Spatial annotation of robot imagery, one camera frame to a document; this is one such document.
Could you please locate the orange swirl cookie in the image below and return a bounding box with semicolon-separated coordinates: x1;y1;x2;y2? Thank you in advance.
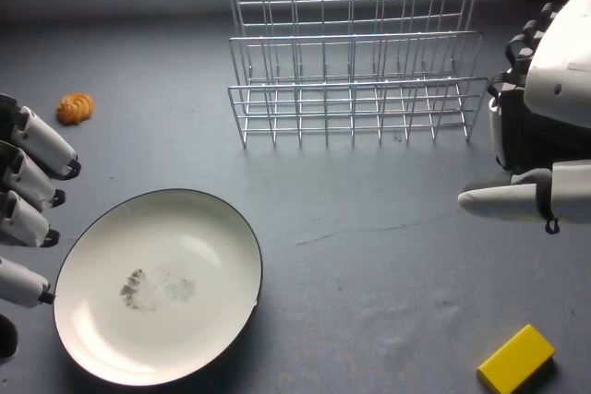
56;91;95;127

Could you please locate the yellow rectangular block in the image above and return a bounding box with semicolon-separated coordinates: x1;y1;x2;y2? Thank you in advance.
476;323;558;393

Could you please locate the silver wire dish rack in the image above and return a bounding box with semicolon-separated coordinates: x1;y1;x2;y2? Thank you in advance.
227;0;489;149

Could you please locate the white plate with black rim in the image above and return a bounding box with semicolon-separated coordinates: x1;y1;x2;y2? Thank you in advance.
53;187;265;388

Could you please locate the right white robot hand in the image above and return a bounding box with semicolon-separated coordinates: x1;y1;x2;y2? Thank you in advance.
456;0;591;235

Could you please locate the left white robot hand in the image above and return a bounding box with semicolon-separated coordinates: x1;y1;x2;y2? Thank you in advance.
0;92;83;359

